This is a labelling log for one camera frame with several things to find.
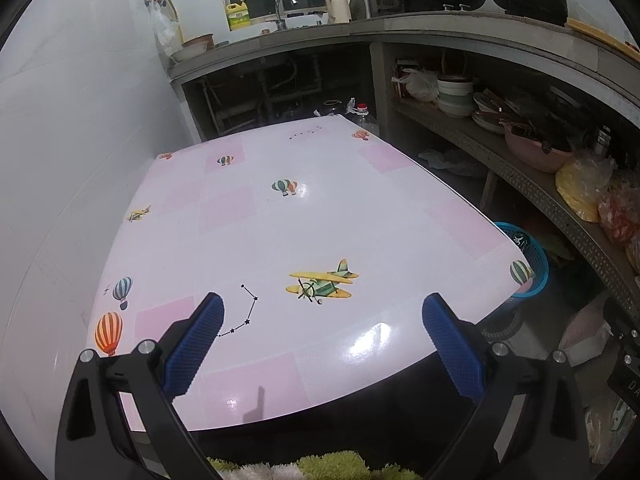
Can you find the crumpled white bag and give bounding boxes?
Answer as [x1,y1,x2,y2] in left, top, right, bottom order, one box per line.
[417,148,484,177]

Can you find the yellow cutting board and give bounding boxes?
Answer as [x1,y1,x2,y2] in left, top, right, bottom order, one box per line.
[567,17,640,54]

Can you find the cream jug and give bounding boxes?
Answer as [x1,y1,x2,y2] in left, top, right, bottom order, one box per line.
[323,0,352,25]

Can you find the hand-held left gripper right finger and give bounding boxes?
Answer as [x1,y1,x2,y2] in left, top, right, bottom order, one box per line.
[421,292,592,480]

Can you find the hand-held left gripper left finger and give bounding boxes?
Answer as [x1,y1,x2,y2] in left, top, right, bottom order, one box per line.
[55,292,225,480]

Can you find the cooking oil bottle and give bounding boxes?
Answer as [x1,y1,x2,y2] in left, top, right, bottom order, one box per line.
[350,102,382,137]

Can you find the hanging clear plastic bag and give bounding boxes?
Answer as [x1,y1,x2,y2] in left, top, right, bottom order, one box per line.
[149,1,179,54]

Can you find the green yellow shaggy rug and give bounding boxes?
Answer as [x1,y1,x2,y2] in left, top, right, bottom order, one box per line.
[206,450,417,480]

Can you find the stack of pale bowls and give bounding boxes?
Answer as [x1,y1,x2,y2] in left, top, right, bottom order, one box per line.
[436,74,475,119]

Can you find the pink white bag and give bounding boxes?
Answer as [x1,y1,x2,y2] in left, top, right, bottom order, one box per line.
[557,304,614,367]

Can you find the red plastic bag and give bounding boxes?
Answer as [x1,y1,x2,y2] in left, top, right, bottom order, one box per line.
[597,179,640,247]

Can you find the dark bottle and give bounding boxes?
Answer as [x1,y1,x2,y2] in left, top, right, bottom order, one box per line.
[594,125,614,159]

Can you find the yellow dish soap bottle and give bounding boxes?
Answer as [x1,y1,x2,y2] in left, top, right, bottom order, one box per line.
[225,0,251,32]

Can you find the pink basin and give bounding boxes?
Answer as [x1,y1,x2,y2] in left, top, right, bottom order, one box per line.
[503,121,574,174]

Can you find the concrete storage shelf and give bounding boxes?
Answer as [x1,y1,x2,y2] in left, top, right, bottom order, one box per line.
[391,99,640,322]

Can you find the metal faucet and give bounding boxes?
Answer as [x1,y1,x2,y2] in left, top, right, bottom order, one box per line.
[274,0,299,32]

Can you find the yellow hose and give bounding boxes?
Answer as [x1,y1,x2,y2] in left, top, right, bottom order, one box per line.
[166,0,184,44]

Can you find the white plastic bag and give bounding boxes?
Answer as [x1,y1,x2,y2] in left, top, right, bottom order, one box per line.
[392,68,440,104]

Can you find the yellow plastic bag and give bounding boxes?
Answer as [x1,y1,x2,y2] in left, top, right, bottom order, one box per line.
[554,152,617,224]

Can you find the stack of plates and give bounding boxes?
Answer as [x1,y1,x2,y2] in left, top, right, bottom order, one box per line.
[472,91,517,134]

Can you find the blue plastic basket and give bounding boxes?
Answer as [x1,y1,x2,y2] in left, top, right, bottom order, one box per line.
[492,221,550,307]

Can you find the concrete kitchen counter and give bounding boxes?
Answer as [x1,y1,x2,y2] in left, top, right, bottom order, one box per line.
[167,9,640,147]

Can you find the black pot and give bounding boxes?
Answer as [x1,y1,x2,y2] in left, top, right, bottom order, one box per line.
[314,100,352,117]

